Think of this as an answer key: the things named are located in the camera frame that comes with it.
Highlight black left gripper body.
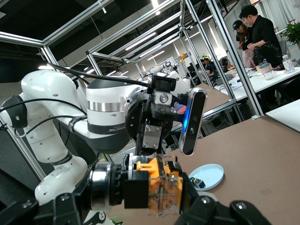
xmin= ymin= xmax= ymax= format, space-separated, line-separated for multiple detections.
xmin=125 ymin=93 xmax=178 ymax=150

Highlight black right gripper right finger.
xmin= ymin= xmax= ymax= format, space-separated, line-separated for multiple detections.
xmin=179 ymin=174 xmax=271 ymax=225

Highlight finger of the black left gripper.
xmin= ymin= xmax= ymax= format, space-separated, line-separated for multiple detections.
xmin=140 ymin=125 xmax=162 ymax=156
xmin=152 ymin=91 xmax=178 ymax=119

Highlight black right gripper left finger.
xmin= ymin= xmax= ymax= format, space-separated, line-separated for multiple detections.
xmin=0 ymin=163 xmax=97 ymax=225

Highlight orange switch with black button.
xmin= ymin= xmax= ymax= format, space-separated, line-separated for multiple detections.
xmin=88 ymin=154 xmax=185 ymax=215

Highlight light blue round plate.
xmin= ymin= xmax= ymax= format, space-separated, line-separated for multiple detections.
xmin=188 ymin=163 xmax=225 ymax=192

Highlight ceiling light strip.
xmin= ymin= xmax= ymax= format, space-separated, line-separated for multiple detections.
xmin=139 ymin=44 xmax=163 ymax=58
xmin=147 ymin=50 xmax=165 ymax=61
xmin=125 ymin=32 xmax=157 ymax=51

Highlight seated person dark clothes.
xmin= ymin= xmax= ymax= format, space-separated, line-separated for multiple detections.
xmin=202 ymin=58 xmax=216 ymax=74

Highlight woman with black cap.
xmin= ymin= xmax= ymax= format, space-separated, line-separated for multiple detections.
xmin=232 ymin=20 xmax=256 ymax=68

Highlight long white table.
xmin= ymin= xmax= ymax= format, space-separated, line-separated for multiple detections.
xmin=214 ymin=67 xmax=300 ymax=101

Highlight clear jug with grey lid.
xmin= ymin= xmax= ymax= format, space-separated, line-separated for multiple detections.
xmin=259 ymin=58 xmax=274 ymax=81

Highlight black bag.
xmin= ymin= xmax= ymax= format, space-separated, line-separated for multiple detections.
xmin=253 ymin=42 xmax=282 ymax=68

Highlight man in black shirt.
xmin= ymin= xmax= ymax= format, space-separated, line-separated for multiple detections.
xmin=239 ymin=4 xmax=283 ymax=68

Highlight small white table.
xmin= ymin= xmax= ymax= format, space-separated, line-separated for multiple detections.
xmin=265 ymin=98 xmax=300 ymax=134

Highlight clear labelled water bottle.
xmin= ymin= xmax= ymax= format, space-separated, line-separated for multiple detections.
xmin=282 ymin=55 xmax=295 ymax=74

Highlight green potted plant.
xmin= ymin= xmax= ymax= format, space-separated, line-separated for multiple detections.
xmin=282 ymin=22 xmax=300 ymax=46

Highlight black cable connector block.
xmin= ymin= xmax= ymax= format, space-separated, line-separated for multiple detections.
xmin=147 ymin=75 xmax=177 ymax=92

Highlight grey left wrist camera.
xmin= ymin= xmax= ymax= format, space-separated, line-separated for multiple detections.
xmin=179 ymin=88 xmax=208 ymax=157

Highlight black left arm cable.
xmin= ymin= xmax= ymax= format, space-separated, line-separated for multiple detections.
xmin=46 ymin=62 xmax=151 ymax=87

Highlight aluminium cell frame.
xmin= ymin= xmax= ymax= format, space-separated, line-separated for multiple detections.
xmin=0 ymin=0 xmax=264 ymax=181
xmin=85 ymin=0 xmax=244 ymax=122

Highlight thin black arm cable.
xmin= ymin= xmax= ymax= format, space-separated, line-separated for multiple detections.
xmin=0 ymin=97 xmax=88 ymax=139

